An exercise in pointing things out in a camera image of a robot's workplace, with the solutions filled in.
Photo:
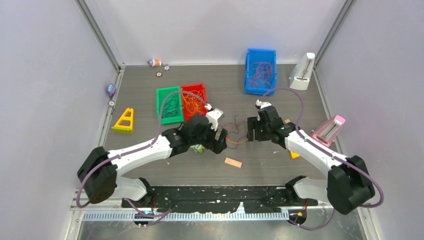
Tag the blue plastic bin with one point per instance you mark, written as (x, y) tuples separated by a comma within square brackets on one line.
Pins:
[(260, 71)]

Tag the green plastic bin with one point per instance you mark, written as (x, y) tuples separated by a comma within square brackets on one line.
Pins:
[(173, 110)]

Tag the yellow triangle toy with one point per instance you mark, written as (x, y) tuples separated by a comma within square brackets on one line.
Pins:
[(294, 155), (125, 123)]

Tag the small clown figurine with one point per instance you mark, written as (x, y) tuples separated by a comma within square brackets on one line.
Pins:
[(154, 62)]

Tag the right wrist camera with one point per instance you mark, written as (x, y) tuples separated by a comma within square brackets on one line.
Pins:
[(262, 104)]

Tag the yellow triangle toy right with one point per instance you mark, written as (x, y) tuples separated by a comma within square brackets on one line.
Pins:
[(294, 155)]

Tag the wooden block front centre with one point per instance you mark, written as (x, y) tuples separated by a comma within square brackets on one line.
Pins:
[(232, 162)]

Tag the pink metronome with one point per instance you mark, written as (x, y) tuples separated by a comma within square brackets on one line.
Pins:
[(326, 133)]

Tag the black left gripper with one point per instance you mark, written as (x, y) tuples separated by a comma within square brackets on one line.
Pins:
[(218, 146)]

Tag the green frog toy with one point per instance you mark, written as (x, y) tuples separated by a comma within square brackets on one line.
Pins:
[(198, 148)]

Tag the white metronome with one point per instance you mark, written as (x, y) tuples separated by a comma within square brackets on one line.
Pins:
[(301, 74)]

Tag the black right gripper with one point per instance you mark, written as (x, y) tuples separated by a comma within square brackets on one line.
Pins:
[(253, 124)]

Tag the red plastic bin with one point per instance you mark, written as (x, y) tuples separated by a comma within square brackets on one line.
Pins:
[(190, 104)]

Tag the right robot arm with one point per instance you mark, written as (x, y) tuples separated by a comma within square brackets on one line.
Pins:
[(347, 184)]

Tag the purple round toy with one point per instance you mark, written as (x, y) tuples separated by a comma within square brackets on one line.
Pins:
[(111, 90)]

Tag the yellow triangle toy left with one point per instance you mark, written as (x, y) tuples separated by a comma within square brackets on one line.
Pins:
[(125, 123)]

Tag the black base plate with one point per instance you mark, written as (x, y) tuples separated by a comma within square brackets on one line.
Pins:
[(222, 199)]

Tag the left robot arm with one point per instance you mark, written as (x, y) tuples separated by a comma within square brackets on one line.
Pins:
[(102, 173)]

